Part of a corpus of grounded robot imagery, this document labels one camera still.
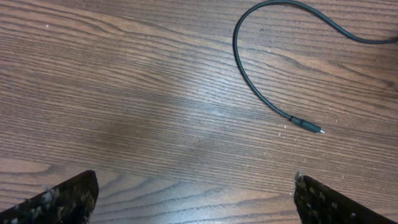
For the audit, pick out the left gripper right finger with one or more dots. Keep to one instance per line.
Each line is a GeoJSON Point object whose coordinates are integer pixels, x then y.
{"type": "Point", "coordinates": [319, 204]}

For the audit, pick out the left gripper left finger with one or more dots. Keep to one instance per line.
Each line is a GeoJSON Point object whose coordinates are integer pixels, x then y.
{"type": "Point", "coordinates": [71, 202]}

